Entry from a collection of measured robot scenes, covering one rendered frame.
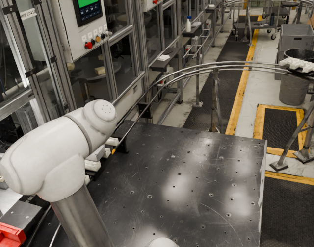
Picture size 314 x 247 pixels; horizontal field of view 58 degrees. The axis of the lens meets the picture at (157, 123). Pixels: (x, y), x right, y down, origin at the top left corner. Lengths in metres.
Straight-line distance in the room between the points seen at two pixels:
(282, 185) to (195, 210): 1.33
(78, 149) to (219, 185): 1.08
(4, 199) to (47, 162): 0.83
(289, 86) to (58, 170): 3.37
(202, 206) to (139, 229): 0.35
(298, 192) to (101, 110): 2.19
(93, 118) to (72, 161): 0.12
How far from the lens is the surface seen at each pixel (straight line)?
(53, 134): 0.73
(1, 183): 1.55
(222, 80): 4.47
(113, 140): 1.71
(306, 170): 2.97
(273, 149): 3.11
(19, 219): 1.39
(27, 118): 1.66
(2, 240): 1.34
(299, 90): 3.86
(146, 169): 1.77
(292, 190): 2.71
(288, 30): 4.97
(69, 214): 0.81
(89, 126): 0.76
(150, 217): 1.52
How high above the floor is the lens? 1.86
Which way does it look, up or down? 33 degrees down
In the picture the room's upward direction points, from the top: 5 degrees counter-clockwise
